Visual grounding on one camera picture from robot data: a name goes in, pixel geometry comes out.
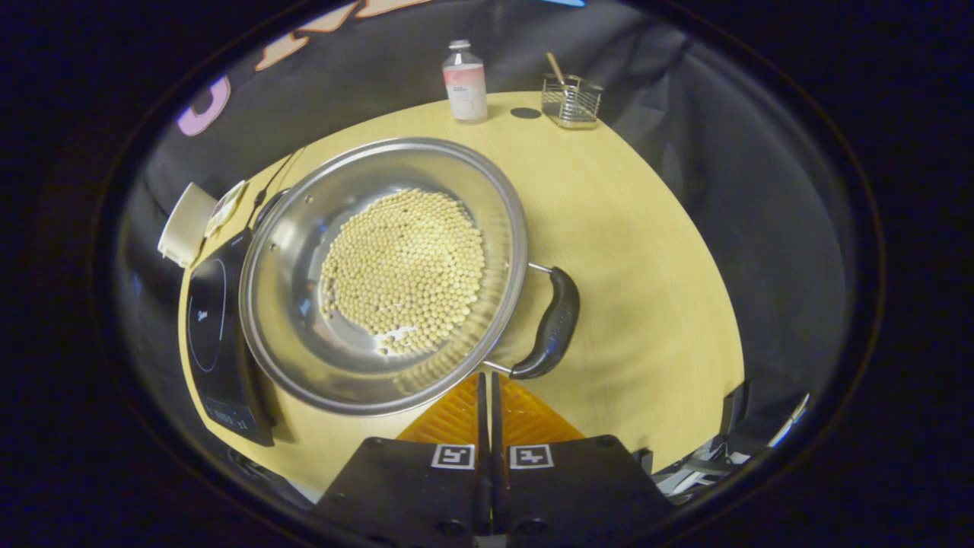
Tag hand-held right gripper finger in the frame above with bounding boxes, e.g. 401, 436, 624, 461
491, 371, 676, 545
314, 371, 493, 545

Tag pile of yellow soybeans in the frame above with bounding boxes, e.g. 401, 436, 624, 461
318, 188, 487, 357

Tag stainless steel pot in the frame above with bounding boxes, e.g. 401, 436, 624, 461
238, 137, 581, 418

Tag black induction cooktop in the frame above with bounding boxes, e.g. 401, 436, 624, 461
185, 228, 277, 448

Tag clear bottle pink label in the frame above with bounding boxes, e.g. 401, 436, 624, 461
441, 40, 489, 124

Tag white divided bean dish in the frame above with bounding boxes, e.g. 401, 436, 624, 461
203, 179, 249, 239

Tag white plastic appliance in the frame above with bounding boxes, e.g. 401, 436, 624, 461
157, 182, 220, 269

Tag black power cable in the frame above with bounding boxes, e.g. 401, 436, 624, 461
250, 147, 307, 231

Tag metal wire basket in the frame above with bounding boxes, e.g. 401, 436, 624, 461
540, 73, 604, 130

